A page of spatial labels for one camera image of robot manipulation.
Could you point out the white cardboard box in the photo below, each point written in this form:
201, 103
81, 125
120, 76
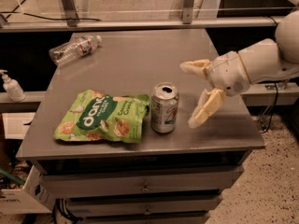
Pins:
32, 198

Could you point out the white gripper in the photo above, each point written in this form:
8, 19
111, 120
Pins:
228, 73

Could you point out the white pump dispenser bottle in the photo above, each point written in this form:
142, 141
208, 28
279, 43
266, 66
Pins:
12, 87

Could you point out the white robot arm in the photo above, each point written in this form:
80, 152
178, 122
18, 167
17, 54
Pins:
274, 59

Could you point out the clear plastic water bottle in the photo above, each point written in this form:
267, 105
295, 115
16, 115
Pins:
75, 49

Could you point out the green rice chip bag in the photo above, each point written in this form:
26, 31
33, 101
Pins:
95, 116

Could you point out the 7up soda can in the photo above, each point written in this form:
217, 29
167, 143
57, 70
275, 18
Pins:
164, 107

